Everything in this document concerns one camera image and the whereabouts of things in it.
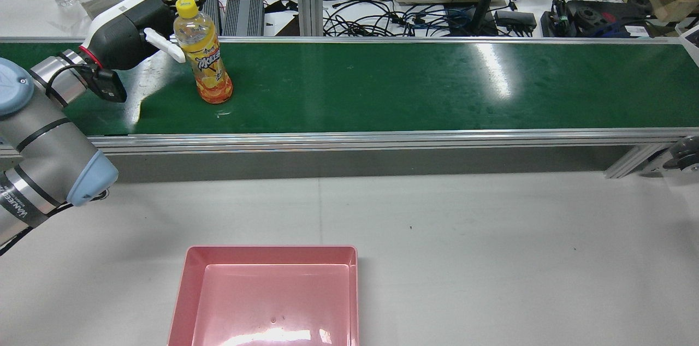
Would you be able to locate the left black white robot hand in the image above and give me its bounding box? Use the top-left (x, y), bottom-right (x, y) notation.
top-left (79, 0), bottom-right (220, 71)

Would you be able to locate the blue cable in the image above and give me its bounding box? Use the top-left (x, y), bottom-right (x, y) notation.
top-left (407, 4), bottom-right (455, 28)

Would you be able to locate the green belt conveyor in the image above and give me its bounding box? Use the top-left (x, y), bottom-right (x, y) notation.
top-left (0, 36), bottom-right (699, 179)

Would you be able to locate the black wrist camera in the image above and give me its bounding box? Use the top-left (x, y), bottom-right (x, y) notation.
top-left (82, 65), bottom-right (128, 104)

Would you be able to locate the black round metal part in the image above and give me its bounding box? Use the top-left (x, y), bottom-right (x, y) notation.
top-left (566, 0), bottom-right (630, 31)

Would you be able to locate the white conveyor control box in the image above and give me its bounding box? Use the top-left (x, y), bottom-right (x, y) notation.
top-left (679, 23), bottom-right (699, 65)

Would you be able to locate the black flat metal bracket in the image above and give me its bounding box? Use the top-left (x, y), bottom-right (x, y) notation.
top-left (265, 0), bottom-right (298, 15)

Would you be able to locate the pink plastic basket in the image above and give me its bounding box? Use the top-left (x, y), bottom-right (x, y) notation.
top-left (167, 245), bottom-right (360, 346)

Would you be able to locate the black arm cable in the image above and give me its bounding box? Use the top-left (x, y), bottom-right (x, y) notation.
top-left (45, 64), bottom-right (93, 100)

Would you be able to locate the yellow orange drink bottle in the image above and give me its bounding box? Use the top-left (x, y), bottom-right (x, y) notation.
top-left (173, 0), bottom-right (234, 105)

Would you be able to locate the finned metal power supply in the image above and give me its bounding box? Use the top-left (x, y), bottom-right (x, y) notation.
top-left (201, 0), bottom-right (225, 35)
top-left (224, 0), bottom-right (266, 37)

